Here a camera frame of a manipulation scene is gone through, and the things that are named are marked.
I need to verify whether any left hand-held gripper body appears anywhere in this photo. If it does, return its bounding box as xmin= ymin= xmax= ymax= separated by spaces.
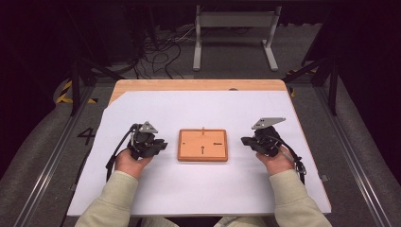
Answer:
xmin=127 ymin=120 xmax=159 ymax=161

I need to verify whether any right hand-held gripper black cable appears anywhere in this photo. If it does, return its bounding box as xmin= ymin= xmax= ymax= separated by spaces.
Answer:
xmin=273 ymin=134 xmax=307 ymax=185

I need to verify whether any black metal stand frame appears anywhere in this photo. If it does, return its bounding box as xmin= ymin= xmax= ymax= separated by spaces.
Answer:
xmin=67 ymin=9 xmax=125 ymax=116
xmin=281 ymin=56 xmax=340 ymax=116

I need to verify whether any wooden picture frame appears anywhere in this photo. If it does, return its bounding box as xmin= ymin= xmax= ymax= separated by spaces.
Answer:
xmin=177 ymin=127 xmax=229 ymax=163

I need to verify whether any person's right hand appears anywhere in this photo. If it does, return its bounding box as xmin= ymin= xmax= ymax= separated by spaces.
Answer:
xmin=255 ymin=148 xmax=296 ymax=177

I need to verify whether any person's left hand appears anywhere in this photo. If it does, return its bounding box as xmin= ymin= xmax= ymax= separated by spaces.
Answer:
xmin=114 ymin=148 xmax=153 ymax=181

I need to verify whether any tangle of black floor cables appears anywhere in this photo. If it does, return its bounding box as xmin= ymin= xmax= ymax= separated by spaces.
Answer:
xmin=133 ymin=26 xmax=197 ymax=80

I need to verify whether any aluminium floor rail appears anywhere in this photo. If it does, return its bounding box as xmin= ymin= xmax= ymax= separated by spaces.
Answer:
xmin=12 ymin=84 xmax=96 ymax=227
xmin=314 ymin=86 xmax=392 ymax=227

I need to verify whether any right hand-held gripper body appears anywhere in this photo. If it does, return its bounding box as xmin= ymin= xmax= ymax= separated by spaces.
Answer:
xmin=251 ymin=116 xmax=287 ymax=158

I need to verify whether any left hand-held gripper black cable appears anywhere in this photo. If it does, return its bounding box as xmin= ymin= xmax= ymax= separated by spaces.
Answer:
xmin=105 ymin=123 xmax=140 ymax=183

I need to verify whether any grey metal stand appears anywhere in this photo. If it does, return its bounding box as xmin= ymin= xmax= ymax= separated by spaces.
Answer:
xmin=192 ymin=5 xmax=283 ymax=72

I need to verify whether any white paper sheet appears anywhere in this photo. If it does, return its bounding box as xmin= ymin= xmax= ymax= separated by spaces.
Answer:
xmin=66 ymin=90 xmax=332 ymax=218

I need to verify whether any hand-held gripper black cable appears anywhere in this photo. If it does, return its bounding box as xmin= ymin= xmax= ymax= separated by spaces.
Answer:
xmin=273 ymin=134 xmax=307 ymax=185
xmin=105 ymin=123 xmax=140 ymax=183

